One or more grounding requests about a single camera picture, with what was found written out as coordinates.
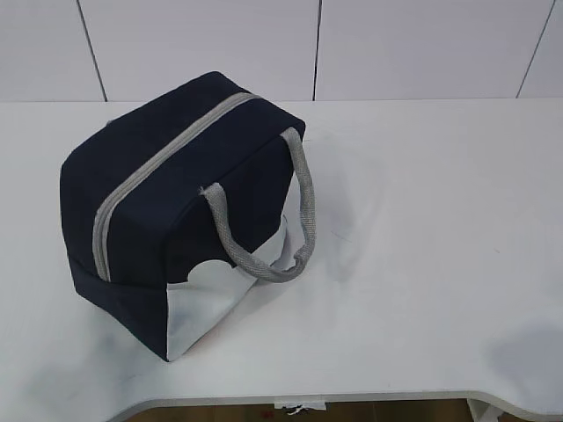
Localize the navy blue lunch bag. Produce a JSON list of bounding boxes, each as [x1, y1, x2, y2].
[[60, 72, 316, 361]]

